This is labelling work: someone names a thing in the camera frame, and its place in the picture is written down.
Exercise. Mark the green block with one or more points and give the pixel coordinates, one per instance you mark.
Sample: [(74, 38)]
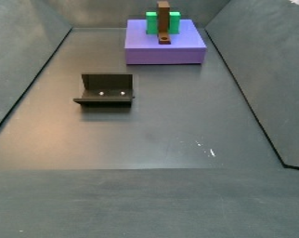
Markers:
[(151, 22), (175, 17)]

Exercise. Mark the green block left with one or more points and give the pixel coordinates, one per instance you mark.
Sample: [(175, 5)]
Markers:
[(151, 22)]

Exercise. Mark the green block right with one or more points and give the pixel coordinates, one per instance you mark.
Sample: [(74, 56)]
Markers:
[(175, 17)]

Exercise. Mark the purple base board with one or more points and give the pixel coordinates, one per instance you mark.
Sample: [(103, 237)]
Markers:
[(143, 50)]

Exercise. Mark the black angled holder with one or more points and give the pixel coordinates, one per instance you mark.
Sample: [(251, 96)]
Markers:
[(111, 83)]

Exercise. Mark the brown T-shaped block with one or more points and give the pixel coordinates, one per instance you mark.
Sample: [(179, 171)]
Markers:
[(163, 22)]

